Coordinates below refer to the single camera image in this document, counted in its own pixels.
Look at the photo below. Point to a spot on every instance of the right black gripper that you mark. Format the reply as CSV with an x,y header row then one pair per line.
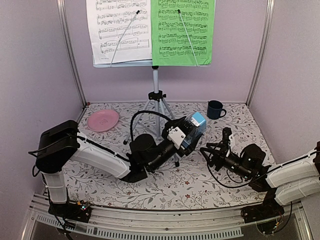
x,y
217,154

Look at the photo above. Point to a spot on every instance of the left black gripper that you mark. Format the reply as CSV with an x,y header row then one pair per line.
x,y
184,152

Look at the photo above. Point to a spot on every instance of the blue metronome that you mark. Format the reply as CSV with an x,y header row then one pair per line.
x,y
194,126

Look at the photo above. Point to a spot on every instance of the light blue music stand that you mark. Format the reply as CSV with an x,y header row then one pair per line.
x,y
156,96

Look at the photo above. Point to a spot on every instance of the green paper sheet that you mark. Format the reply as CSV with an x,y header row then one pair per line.
x,y
182,32

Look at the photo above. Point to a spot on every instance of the white sheet music page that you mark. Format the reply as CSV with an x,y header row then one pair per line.
x,y
119,30

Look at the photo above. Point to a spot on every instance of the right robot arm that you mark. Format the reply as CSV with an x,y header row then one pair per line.
x,y
282,183

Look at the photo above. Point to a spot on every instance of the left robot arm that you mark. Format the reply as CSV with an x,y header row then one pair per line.
x,y
65,142

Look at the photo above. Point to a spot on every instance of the dark blue mug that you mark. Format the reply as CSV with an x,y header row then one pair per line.
x,y
215,110

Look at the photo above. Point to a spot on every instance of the pink plate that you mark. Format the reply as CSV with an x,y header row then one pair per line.
x,y
102,120

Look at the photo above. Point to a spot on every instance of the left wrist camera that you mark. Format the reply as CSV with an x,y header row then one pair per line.
x,y
172,131

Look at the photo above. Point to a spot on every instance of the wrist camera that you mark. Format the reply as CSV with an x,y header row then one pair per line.
x,y
172,131
228,140

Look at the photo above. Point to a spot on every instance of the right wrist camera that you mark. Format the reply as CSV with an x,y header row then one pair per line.
x,y
228,140

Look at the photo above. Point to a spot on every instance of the front aluminium rail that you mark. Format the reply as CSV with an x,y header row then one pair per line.
x,y
113,223

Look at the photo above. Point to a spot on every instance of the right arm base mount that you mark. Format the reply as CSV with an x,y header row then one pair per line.
x,y
267,209

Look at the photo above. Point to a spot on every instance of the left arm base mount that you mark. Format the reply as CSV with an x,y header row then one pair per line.
x,y
80,211

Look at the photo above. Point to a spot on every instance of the right aluminium frame post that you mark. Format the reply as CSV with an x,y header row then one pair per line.
x,y
270,5

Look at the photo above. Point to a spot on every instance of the aluminium frame post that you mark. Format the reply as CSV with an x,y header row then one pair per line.
x,y
270,5
61,7

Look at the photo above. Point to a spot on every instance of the left aluminium frame post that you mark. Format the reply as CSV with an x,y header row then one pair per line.
x,y
61,7

